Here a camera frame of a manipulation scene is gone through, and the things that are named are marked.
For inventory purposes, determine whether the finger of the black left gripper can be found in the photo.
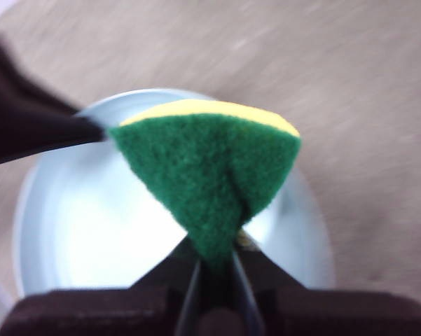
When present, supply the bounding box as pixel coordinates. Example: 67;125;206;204
0;34;105;169

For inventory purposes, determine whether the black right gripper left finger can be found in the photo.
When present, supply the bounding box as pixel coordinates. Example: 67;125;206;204
0;240;201;336

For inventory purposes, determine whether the yellow sponge with green scourer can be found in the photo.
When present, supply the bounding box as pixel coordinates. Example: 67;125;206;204
106;99;301;281

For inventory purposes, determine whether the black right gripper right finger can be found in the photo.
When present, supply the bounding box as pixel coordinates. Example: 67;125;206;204
230;241;421;336

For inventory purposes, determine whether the light blue round plate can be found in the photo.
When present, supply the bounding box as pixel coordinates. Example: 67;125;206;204
12;87;337;298

